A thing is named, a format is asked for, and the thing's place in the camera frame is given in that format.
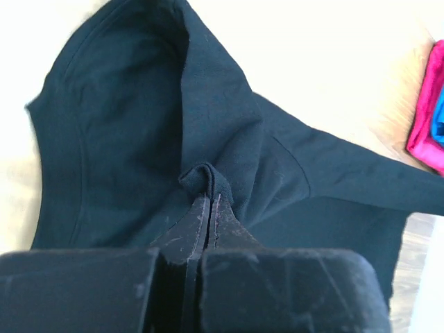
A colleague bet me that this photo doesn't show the folded pink t shirt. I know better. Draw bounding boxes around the folded pink t shirt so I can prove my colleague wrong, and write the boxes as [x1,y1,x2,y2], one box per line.
[406,40,443,175]

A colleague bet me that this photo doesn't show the black t shirt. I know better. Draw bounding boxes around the black t shirt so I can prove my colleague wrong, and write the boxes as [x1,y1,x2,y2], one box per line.
[27,1,443,300]

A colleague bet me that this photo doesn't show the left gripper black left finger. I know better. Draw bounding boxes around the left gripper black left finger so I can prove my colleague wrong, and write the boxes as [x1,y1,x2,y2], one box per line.
[151,195,211,264]

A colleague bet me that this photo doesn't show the folded blue t shirt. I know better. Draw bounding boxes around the folded blue t shirt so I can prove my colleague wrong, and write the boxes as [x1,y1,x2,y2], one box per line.
[431,88,444,146]

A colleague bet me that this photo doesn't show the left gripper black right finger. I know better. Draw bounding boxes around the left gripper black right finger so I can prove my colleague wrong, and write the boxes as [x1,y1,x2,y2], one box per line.
[206,194,264,250]

